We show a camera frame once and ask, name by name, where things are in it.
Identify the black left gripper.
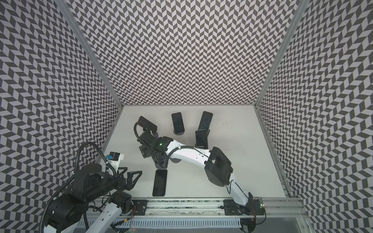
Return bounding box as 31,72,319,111
87,167,143,203

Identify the black phone stand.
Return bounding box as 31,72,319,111
152,170,168,197

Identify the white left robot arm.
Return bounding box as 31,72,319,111
38,164,142,233

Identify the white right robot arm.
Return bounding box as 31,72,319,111
134,129,254,215

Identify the phone reflecting pattern far left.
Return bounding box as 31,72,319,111
138,116,157,133

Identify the grey stand back centre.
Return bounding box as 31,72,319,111
173,129,185,136

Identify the black phone back centre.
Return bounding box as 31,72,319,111
172,112,185,132

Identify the black phone on black stand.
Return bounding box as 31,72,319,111
195,129,208,150

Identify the black phone back right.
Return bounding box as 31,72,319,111
198,111,213,131

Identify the white ventilation grille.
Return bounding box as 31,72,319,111
71,219,242,229

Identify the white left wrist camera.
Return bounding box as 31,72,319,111
106,151,124,176

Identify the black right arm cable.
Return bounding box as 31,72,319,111
133,120,205,170

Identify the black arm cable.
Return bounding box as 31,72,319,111
133,120,205,170
39,141,117,233

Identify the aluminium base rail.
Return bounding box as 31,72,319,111
132,197,308,218

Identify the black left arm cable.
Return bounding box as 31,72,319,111
39,141,117,233

